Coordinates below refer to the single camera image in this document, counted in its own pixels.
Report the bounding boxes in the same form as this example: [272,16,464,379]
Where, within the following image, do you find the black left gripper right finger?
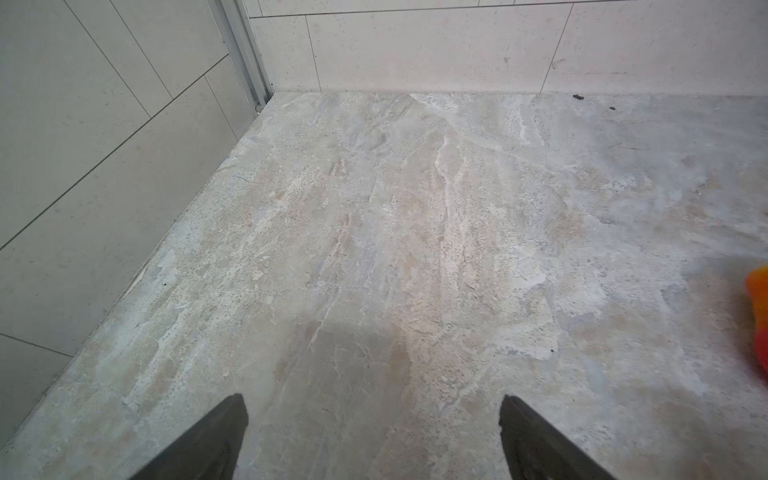
[499,395,614,480]

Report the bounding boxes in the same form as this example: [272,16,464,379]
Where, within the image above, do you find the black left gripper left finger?
[130,393,249,480]

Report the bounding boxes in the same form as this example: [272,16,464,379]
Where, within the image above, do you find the red orange fake mango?
[745,266,768,371]

